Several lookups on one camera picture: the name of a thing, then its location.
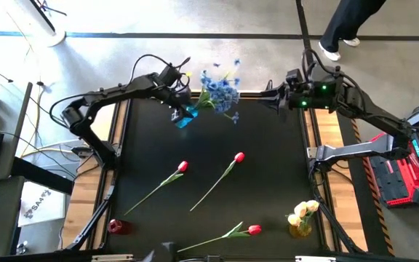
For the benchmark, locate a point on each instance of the white printed sheet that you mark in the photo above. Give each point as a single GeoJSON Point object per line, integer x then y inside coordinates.
{"type": "Point", "coordinates": [42, 205]}

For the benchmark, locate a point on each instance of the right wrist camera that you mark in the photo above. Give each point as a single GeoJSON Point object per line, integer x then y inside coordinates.
{"type": "Point", "coordinates": [294, 76]}

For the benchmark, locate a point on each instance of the black diagonal frame strut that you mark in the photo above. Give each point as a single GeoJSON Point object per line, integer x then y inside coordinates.
{"type": "Point", "coordinates": [93, 218]}

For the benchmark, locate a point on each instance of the white round stand base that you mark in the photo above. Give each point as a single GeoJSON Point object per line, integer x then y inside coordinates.
{"type": "Point", "coordinates": [56, 38]}

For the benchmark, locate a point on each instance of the person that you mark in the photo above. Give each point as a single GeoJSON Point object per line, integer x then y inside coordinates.
{"type": "Point", "coordinates": [347, 22]}

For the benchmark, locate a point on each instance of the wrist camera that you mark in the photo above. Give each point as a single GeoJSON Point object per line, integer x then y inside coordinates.
{"type": "Point", "coordinates": [294, 76]}
{"type": "Point", "coordinates": [169, 75]}

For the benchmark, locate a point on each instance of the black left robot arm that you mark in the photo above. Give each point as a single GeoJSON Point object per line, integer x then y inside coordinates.
{"type": "Point", "coordinates": [122, 91]}

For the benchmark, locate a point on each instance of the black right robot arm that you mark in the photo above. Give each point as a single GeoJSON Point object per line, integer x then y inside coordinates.
{"type": "Point", "coordinates": [373, 116]}

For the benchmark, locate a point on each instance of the red glass vase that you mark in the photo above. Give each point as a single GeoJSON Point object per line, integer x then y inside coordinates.
{"type": "Point", "coordinates": [116, 226]}

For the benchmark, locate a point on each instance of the blue artificial flower spray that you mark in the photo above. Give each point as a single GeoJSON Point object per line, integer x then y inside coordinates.
{"type": "Point", "coordinates": [209, 85]}
{"type": "Point", "coordinates": [227, 96]}
{"type": "Point", "coordinates": [235, 117]}

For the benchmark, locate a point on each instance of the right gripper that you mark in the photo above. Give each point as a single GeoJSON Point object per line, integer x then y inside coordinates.
{"type": "Point", "coordinates": [296, 96]}

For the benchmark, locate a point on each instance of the grey desk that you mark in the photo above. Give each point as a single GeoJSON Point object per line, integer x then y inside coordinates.
{"type": "Point", "coordinates": [13, 120]}

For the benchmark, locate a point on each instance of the yellow glass vase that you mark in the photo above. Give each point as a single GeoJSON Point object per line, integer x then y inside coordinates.
{"type": "Point", "coordinates": [301, 230]}

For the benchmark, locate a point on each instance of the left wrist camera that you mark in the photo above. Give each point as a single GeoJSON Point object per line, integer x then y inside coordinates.
{"type": "Point", "coordinates": [169, 75]}

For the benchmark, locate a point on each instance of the wooden table side board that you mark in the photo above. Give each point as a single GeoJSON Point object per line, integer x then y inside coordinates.
{"type": "Point", "coordinates": [326, 123]}
{"type": "Point", "coordinates": [86, 203]}

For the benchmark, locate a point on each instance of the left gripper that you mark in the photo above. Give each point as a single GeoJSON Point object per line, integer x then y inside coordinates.
{"type": "Point", "coordinates": [180, 98]}

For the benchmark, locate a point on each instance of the red and black case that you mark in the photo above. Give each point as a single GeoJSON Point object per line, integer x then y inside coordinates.
{"type": "Point", "coordinates": [402, 178]}

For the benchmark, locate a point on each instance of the wooden table edge board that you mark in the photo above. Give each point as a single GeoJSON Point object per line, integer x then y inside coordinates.
{"type": "Point", "coordinates": [113, 258]}

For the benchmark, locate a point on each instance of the red artificial tulip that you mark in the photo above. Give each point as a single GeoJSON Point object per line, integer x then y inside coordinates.
{"type": "Point", "coordinates": [239, 157]}
{"type": "Point", "coordinates": [183, 166]}

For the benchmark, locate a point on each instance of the white artificial tulip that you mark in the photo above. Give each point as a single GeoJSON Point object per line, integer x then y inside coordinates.
{"type": "Point", "coordinates": [300, 209]}
{"type": "Point", "coordinates": [312, 205]}
{"type": "Point", "coordinates": [294, 220]}

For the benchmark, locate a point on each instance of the green leaf foreground stem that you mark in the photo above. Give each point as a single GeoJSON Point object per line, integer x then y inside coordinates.
{"type": "Point", "coordinates": [254, 229]}

